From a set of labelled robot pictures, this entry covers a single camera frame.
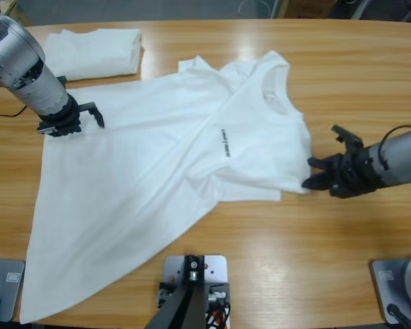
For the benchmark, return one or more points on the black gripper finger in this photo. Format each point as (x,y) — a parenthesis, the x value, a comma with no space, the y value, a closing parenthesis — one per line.
(95,111)
(323,180)
(351,142)
(62,81)

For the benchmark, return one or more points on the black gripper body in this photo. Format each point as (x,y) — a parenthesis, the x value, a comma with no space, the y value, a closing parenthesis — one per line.
(358,171)
(60,121)

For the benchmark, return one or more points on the white T-shirt with small print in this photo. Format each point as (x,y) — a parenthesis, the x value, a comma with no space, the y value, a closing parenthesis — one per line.
(123,164)

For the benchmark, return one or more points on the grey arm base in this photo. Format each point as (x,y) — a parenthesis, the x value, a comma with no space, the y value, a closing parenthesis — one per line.
(390,288)
(3,294)

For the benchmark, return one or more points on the folded white T-shirt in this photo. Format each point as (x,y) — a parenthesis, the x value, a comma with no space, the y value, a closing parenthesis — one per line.
(99,51)

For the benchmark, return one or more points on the wooden pallet stack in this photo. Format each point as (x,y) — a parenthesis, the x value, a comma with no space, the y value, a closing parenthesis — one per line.
(15,10)

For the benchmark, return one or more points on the brown cardboard box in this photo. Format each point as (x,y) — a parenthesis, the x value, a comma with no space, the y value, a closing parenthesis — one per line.
(305,8)

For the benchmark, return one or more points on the orange clamp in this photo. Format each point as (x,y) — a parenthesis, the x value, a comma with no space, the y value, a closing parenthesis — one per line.
(220,313)

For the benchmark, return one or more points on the white mount plate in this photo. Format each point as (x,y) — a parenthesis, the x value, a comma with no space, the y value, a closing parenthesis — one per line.
(215,270)

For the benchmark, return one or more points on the silver bracket fitting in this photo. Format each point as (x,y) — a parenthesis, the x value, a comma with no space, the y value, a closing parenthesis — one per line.
(164,297)
(216,297)

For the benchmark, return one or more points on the dark camera post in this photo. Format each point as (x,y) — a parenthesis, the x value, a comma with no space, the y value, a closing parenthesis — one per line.
(188,308)

